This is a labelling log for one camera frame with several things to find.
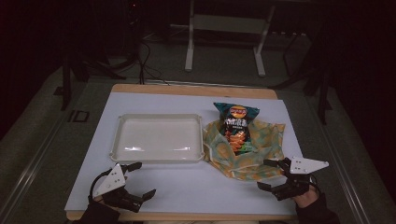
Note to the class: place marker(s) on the person's left hand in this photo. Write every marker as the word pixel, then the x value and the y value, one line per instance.
pixel 97 201

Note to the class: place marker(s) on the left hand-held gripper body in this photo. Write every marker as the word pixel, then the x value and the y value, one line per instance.
pixel 116 191

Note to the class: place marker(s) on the yellow green patterned bag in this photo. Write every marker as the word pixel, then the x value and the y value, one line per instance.
pixel 267 144

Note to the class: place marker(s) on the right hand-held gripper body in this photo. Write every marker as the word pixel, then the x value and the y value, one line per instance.
pixel 297 179

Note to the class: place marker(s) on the white metal stand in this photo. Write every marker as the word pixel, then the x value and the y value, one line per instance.
pixel 229 24

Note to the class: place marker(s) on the white plastic tray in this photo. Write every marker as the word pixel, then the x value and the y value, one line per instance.
pixel 157 138

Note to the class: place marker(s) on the black metal stand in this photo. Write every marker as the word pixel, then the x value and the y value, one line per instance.
pixel 66 81
pixel 323 93

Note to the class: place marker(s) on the black floor socket plate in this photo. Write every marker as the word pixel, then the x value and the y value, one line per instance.
pixel 79 116

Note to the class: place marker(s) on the person's right hand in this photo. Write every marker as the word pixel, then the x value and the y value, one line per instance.
pixel 306 198

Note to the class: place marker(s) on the dark potato chip bag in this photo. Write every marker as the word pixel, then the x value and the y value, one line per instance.
pixel 236 124

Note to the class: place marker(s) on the white table mat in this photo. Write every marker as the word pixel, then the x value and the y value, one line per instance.
pixel 180 186

